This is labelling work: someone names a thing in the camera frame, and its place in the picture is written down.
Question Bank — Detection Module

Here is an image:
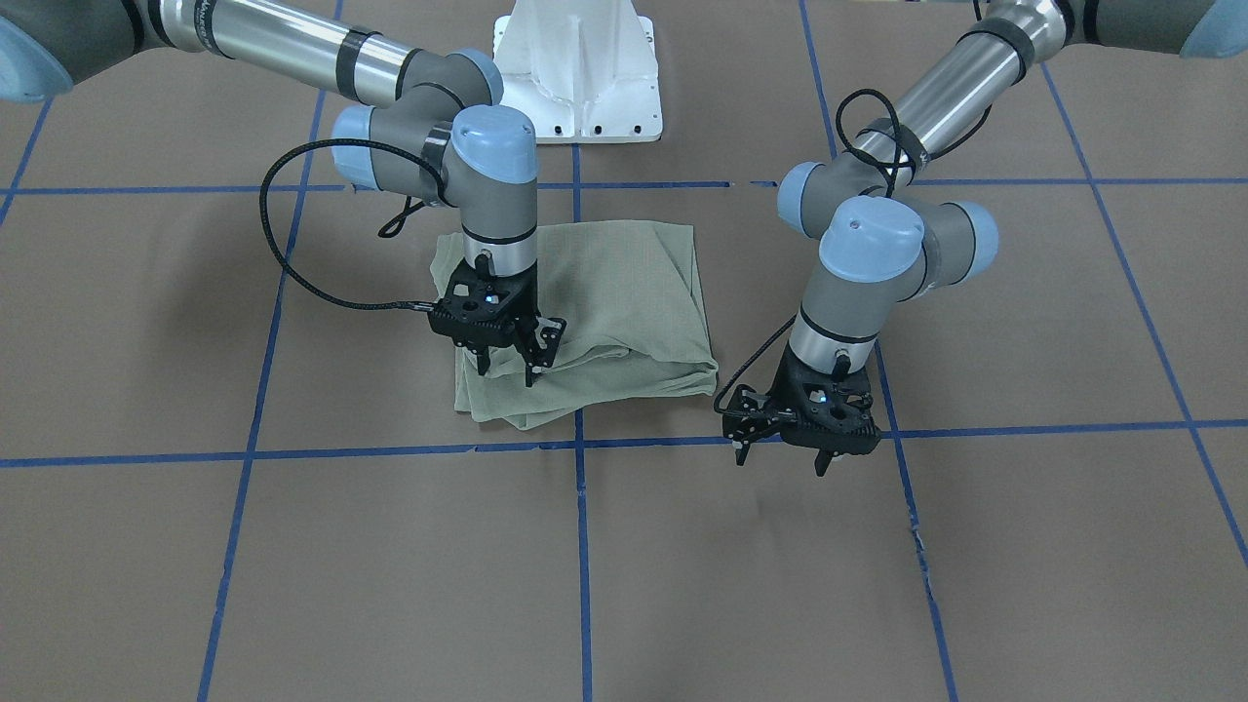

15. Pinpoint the olive green long-sleeve shirt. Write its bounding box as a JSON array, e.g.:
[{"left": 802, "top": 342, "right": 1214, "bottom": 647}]
[{"left": 453, "top": 219, "right": 718, "bottom": 431}]

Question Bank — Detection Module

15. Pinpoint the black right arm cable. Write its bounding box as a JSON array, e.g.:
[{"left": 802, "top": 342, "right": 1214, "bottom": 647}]
[{"left": 258, "top": 137, "right": 459, "bottom": 315}]

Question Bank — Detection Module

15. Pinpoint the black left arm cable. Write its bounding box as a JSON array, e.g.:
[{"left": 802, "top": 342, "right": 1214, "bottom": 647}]
[{"left": 713, "top": 87, "right": 995, "bottom": 415}]

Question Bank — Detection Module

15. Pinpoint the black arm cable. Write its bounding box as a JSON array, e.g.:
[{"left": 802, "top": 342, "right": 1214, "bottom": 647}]
[
  {"left": 258, "top": 137, "right": 459, "bottom": 315},
  {"left": 713, "top": 87, "right": 995, "bottom": 415}
]

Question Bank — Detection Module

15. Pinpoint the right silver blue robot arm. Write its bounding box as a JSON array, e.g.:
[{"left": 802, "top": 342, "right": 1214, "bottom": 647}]
[{"left": 1, "top": 1, "right": 567, "bottom": 385}]

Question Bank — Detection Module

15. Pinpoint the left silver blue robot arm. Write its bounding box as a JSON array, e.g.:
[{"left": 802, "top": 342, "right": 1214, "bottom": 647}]
[{"left": 713, "top": 1, "right": 1247, "bottom": 476}]

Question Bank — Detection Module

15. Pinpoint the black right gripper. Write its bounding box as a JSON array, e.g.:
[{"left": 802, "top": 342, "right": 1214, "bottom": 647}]
[{"left": 429, "top": 261, "right": 567, "bottom": 388}]

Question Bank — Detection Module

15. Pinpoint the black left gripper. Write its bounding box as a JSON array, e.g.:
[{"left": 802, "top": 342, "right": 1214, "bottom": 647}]
[{"left": 721, "top": 349, "right": 882, "bottom": 477}]

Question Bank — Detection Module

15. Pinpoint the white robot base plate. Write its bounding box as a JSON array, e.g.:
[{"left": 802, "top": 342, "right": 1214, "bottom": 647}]
[{"left": 493, "top": 1, "right": 664, "bottom": 145}]

